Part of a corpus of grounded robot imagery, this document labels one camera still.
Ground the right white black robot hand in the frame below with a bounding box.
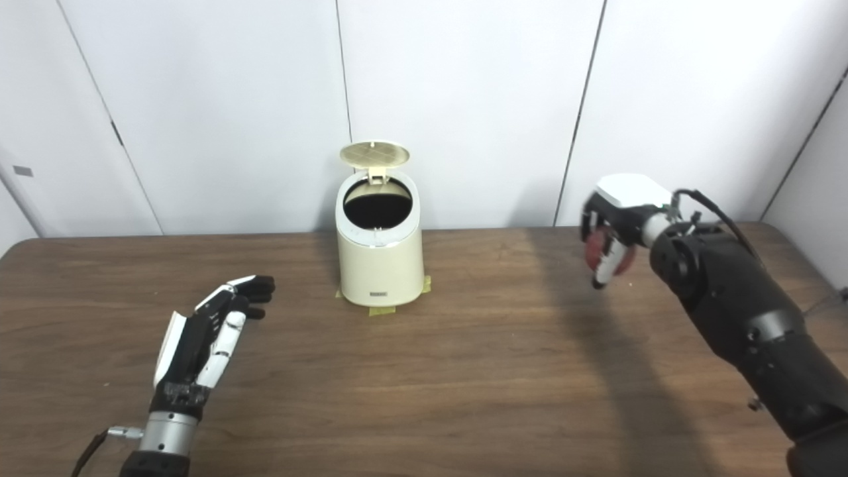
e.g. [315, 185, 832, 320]
[580, 174, 676, 290]

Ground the round cream bin lid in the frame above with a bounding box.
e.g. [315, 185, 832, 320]
[340, 140, 410, 183]

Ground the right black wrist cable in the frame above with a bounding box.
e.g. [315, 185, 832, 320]
[670, 189, 763, 266]

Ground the red apple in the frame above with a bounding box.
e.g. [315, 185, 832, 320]
[585, 227, 637, 276]

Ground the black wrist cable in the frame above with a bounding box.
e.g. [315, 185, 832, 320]
[670, 189, 763, 266]
[70, 426, 145, 477]

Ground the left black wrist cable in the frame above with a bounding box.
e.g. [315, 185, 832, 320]
[70, 426, 145, 477]

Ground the cream-colored bin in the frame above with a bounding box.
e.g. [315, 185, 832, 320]
[335, 170, 425, 307]

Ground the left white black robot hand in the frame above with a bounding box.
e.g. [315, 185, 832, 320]
[152, 274, 276, 406]

